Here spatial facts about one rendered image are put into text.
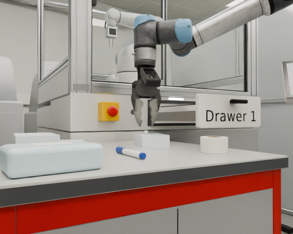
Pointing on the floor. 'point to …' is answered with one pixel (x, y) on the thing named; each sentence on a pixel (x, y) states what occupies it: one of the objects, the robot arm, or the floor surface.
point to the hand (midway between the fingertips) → (146, 122)
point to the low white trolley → (145, 194)
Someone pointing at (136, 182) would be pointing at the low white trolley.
